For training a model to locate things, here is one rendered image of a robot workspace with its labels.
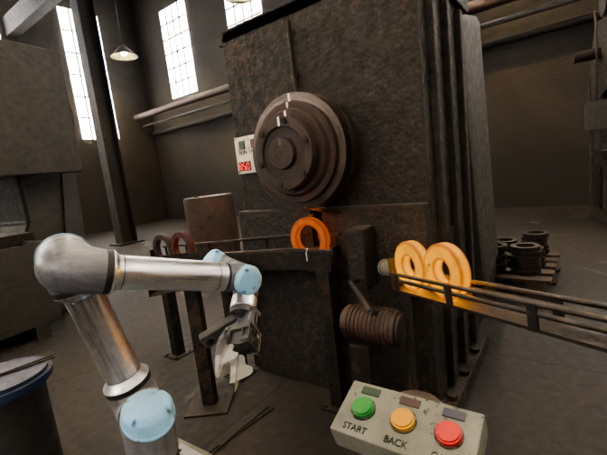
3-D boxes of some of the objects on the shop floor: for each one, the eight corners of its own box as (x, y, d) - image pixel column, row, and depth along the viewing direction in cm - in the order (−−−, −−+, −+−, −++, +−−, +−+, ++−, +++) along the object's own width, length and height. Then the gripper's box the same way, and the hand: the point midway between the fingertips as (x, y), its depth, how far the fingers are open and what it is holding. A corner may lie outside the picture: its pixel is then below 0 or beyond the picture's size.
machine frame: (322, 317, 266) (293, 58, 240) (490, 344, 202) (474, -5, 177) (252, 366, 208) (203, 32, 182) (455, 427, 144) (424, -75, 118)
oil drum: (220, 260, 498) (210, 193, 484) (253, 262, 463) (243, 190, 449) (183, 273, 450) (171, 199, 437) (217, 276, 415) (204, 196, 402)
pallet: (384, 284, 321) (379, 235, 314) (418, 260, 384) (415, 218, 377) (551, 301, 247) (550, 236, 240) (560, 268, 310) (560, 216, 303)
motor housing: (365, 422, 153) (352, 298, 145) (418, 441, 140) (407, 304, 132) (350, 443, 142) (335, 310, 134) (406, 465, 129) (393, 318, 121)
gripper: (247, 294, 102) (235, 368, 87) (268, 320, 111) (261, 393, 95) (219, 301, 104) (203, 375, 89) (242, 326, 113) (231, 397, 98)
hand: (224, 381), depth 94 cm, fingers open, 7 cm apart
